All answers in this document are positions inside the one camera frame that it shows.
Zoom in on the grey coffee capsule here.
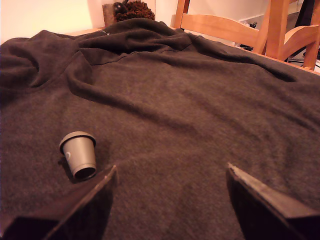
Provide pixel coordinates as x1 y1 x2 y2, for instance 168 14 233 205
58 131 97 181

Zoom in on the dark brown fleece cloth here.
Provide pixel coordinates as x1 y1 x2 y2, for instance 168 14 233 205
0 17 320 240

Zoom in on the wooden chair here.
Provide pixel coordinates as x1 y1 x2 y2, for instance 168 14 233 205
173 0 320 72

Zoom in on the brown fluffy duster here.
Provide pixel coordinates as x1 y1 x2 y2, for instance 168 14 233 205
112 0 156 23

